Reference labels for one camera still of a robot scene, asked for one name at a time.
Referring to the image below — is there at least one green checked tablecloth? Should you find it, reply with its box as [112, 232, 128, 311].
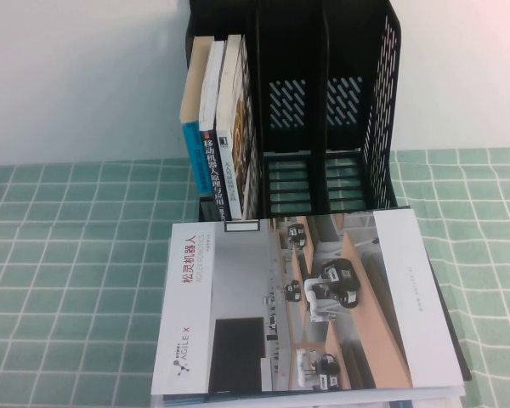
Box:
[0, 146, 510, 408]

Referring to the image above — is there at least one AgileX robot photo brochure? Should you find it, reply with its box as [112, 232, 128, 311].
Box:
[150, 207, 467, 399]

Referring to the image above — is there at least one white spine brown cover book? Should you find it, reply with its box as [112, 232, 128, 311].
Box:
[214, 33, 261, 223]

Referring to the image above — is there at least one black plastic book holder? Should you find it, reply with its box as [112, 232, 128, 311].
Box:
[184, 0, 403, 225]

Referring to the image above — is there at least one black spine robot book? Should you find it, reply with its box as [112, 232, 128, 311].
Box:
[198, 40, 234, 223]

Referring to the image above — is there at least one white robot brochure book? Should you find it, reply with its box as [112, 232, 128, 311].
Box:
[161, 206, 473, 405]

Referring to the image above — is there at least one cyan spine book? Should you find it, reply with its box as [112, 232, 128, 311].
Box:
[178, 36, 214, 197]

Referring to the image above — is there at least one stack of books and magazines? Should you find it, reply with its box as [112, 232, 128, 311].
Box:
[151, 384, 468, 408]

